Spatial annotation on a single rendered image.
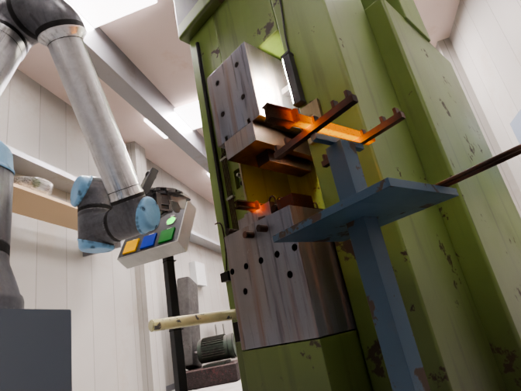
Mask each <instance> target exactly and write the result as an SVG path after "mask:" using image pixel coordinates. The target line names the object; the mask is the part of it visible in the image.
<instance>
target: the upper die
mask: <svg viewBox="0 0 521 391"><path fill-rule="evenodd" d="M286 137H287V138H290V139H291V140H292V139H293V138H294V137H296V136H295V135H292V134H290V133H286V132H284V131H281V130H277V129H275V128H272V127H269V126H265V125H263V124H260V123H256V122H254V121H252V122H250V123H249V124H247V125H246V126H245V127H244V128H243V129H241V130H240V131H239V132H237V133H236V134H235V135H233V136H232V137H230V138H229V139H228V140H227V141H226V142H225V143H224V144H225V148H226V156H227V160H228V161H233V162H236V163H241V164H247V165H250V166H254V167H258V165H257V158H256V156H257V155H258V154H260V153H262V152H263V151H265V150H267V149H268V150H272V151H275V149H274V146H275V145H279V146H281V147H283V146H284V145H285V142H284V138H286ZM288 155H291V156H293V157H299V158H301V159H305V160H307V161H309V162H311V161H312V155H311V151H310V148H309V143H308V140H306V141H305V142H304V143H302V144H301V145H299V146H298V147H296V148H295V149H294V150H293V151H291V152H290V153H289V154H288Z"/></svg>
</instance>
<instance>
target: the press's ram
mask: <svg viewBox="0 0 521 391"><path fill-rule="evenodd" d="M207 83H208V88H209V97H210V102H211V107H212V115H213V120H214V125H215V130H216V139H217V144H218V147H221V148H224V149H225V144H224V143H225V142H226V141H227V140H228V139H229V138H230V137H232V136H233V135H235V134H236V133H237V132H239V131H240V130H241V129H243V128H244V127H245V126H246V125H247V124H249V123H250V122H252V121H254V122H256V123H260V124H263V125H265V126H269V127H272V128H275V129H277V130H281V131H284V132H286V133H290V134H292V135H295V136H297V135H298V134H300V133H301V128H298V127H295V126H292V127H291V128H290V129H286V128H285V127H283V126H278V125H274V124H271V123H266V122H265V119H266V117H265V113H264V110H263V109H262V107H263V106H264V105H265V104H266V103H267V102H270V103H273V104H276V105H279V106H284V107H287V108H290V109H292V110H293V109H297V110H298V114H301V113H300V110H299V108H297V107H295V106H293V100H292V95H291V92H290V88H289V85H288V79H287V76H286V73H285V68H284V65H283V61H280V60H279V59H277V58H275V57H272V56H271V55H269V54H267V53H265V52H263V51H262V50H259V49H257V48H256V47H254V46H252V45H250V44H248V43H246V42H243V43H242V44H241V45H240V46H239V47H238V48H237V49H236V50H235V51H234V52H233V53H232V54H231V55H230V56H229V57H228V58H227V59H226V60H225V61H224V62H223V63H222V64H221V65H220V66H219V67H218V68H217V69H216V70H215V71H214V72H213V73H212V74H211V75H210V76H209V77H208V78H207Z"/></svg>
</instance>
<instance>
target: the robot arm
mask: <svg viewBox="0 0 521 391"><path fill-rule="evenodd" d="M86 34H87V30H86V29H85V25H84V23H83V21H82V19H81V17H80V16H79V15H78V13H77V12H76V11H75V10H74V9H73V8H72V7H71V5H69V4H68V3H67V2H65V1H64V0H0V96H1V95H2V93H3V92H4V90H5V87H6V86H7V84H8V83H9V81H10V79H11V78H12V76H13V74H14V73H15V71H16V69H17V67H18V66H19V64H20V62H21V61H23V59H24V58H25V56H26V55H27V53H28V52H29V49H30V48H31V47H32V46H34V45H35V44H37V43H41V44H43V45H44V46H45V47H48V49H49V52H50V54H51V57H52V58H53V62H54V64H55V66H56V69H57V71H58V74H59V75H60V79H61V81H62V83H63V86H64V89H65V91H66V93H67V96H68V98H69V100H70V103H71V106H72V108H73V110H74V113H75V115H76V117H77V120H78V123H79V125H80V128H81V130H82V133H83V134H84V137H85V140H86V142H87V145H88V147H89V150H90V151H91V155H92V157H93V159H94V162H95V165H96V167H97V169H98V172H99V174H100V176H101V178H99V177H93V176H92V175H91V176H86V175H81V176H79V177H77V179H76V180H75V181H74V184H73V186H72V190H71V205H72V206H73V207H77V208H78V239H77V240H78V248H79V250H80V251H82V252H85V253H92V254H98V253H106V252H110V251H113V250H114V247H115V245H114V243H118V242H120V241H122V240H125V239H128V238H131V237H135V236H138V235H141V234H147V233H148V232H150V231H152V230H155V229H156V228H157V227H158V225H159V223H160V218H162V216H165V215H166V214H168V213H169V212H170V211H172V209H173V210H174V212H175V213H179V212H180V209H184V208H185V204H186V202H187V201H190V200H191V198H190V197H189V196H188V195H187V194H185V193H184V192H182V191H181V190H178V189H174V188H167V187H156V188H153V187H152V185H153V183H154V180H155V179H156V177H157V173H158V170H157V169H156V168H151V169H150V170H149V171H147V172H146V174H145V177H144V179H143V182H142V184H141V185H140V182H139V180H138V178H137V175H136V172H135V170H134V167H133V164H132V162H131V160H130V158H129V155H128V152H127V149H126V146H125V144H124V142H123V140H122V137H121V134H120V132H119V129H118V127H117V124H116V121H115V119H114V116H113V114H112V111H111V109H110V107H109V104H108V101H107V98H106V97H105V93H104V91H103V89H102V86H101V83H100V81H99V79H98V75H97V73H96V71H95V68H94V65H93V63H92V61H91V58H90V56H89V53H88V50H87V47H86V46H85V42H84V38H85V36H86ZM14 175H15V171H14V168H13V156H12V152H11V150H10V149H9V147H8V146H6V145H5V144H4V143H3V142H2V141H0V309H24V299H23V296H22V295H21V294H20V292H19V287H18V285H17V282H16V278H15V276H14V274H13V271H12V268H11V265H10V245H11V229H12V198H13V182H14ZM151 187H152V188H151Z"/></svg>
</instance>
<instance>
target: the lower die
mask: <svg viewBox="0 0 521 391"><path fill-rule="evenodd" d="M274 204H275V202H270V201H268V202H266V203H265V204H259V205H260V208H259V209H258V210H256V211H254V212H253V213H251V212H249V213H247V214H245V215H244V218H242V219H240V220H238V225H239V230H240V229H242V228H244V227H246V226H248V225H250V224H252V223H254V222H256V221H258V217H260V216H268V215H270V214H272V213H274V212H272V211H271V207H272V206H273V205H274Z"/></svg>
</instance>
